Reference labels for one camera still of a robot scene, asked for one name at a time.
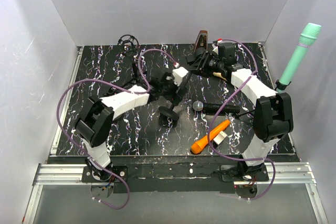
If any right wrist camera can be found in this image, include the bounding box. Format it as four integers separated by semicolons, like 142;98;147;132
213;39;224;56

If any black silver-mesh microphone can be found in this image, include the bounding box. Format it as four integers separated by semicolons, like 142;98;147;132
192;101;240;115

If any brown metronome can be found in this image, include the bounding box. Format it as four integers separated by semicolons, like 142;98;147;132
194;30;208;52

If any orange microphone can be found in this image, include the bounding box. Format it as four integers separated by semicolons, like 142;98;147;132
191;120;230;154

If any short round-base mic stand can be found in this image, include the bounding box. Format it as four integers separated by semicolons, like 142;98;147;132
102;88;115;98

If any green microphone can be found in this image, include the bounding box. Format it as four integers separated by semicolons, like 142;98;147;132
276;23;321;92

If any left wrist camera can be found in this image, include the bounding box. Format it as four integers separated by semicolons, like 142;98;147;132
172;67;188;87

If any tripod shock-mount mic stand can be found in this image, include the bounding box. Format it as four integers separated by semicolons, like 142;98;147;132
118;34;149;91

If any cream microphone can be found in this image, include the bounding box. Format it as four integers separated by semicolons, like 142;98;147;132
213;72;227;81

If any small white blue box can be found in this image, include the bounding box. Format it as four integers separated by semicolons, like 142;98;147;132
213;131;227;145

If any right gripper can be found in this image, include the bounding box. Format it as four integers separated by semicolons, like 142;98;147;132
188;50;224;78

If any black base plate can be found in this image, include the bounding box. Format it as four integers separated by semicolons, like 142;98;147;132
47;154;299;194

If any aluminium rail frame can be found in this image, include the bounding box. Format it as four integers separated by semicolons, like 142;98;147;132
22;45;329;224

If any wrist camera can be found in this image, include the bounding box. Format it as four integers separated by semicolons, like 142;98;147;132
213;39;224;56
172;67;188;87

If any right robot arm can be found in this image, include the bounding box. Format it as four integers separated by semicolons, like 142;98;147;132
186;42;293;181

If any tripod stand for green mic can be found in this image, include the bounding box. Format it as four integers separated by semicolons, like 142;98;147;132
234;77;280;119

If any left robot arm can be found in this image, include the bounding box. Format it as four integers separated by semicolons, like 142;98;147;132
75;67;192;182

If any round-base stand for cream mic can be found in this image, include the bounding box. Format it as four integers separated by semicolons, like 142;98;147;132
158;99;179;121

